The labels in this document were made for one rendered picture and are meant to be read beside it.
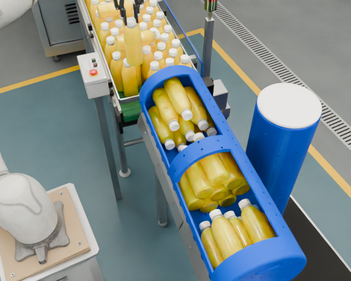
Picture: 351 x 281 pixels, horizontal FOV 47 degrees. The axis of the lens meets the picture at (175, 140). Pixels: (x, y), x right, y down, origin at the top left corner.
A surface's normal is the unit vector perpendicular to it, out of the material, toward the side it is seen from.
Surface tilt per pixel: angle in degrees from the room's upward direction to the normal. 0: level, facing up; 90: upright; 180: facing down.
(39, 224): 86
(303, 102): 0
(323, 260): 0
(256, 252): 13
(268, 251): 2
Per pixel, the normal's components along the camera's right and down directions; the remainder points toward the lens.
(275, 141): -0.45, 0.68
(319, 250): 0.00, -0.65
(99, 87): 0.33, 0.72
